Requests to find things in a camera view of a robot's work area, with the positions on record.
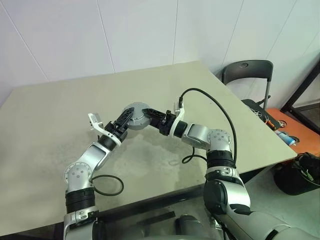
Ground black waste bin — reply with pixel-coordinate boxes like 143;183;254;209
273;152;320;196

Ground grey round motor lid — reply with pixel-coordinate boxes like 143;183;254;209
121;101;151;124

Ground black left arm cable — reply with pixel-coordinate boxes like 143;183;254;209
90;175;125;197

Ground black metal rack frame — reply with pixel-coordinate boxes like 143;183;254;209
279;49;320;134

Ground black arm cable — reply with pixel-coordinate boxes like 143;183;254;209
178;87;239;171
90;175;125;197

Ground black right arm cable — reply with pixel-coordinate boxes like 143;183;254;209
178;87;239;171

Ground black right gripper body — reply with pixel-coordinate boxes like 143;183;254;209
156;109;176;137

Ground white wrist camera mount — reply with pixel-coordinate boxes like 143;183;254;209
87;112;122;149
172;99;186;137

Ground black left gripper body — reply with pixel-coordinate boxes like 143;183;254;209
104;120;129;141

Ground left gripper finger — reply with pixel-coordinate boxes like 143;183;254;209
114;106;136;129

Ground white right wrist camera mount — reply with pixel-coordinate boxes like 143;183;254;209
172;99;186;137

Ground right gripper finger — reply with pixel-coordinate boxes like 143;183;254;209
141;107;166;124

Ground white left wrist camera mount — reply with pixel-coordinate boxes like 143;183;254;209
87;112;122;149

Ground silver spoked wheel part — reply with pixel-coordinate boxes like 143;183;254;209
251;108;266;119

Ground black flat bar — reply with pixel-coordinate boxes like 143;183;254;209
135;210;176;226

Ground dark grey rounded shape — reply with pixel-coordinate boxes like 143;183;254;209
175;214;211;240

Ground dark grey folding chair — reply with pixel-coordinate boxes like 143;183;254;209
220;59;274;119

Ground blue and white bottle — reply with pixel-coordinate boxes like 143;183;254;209
274;130;299;148

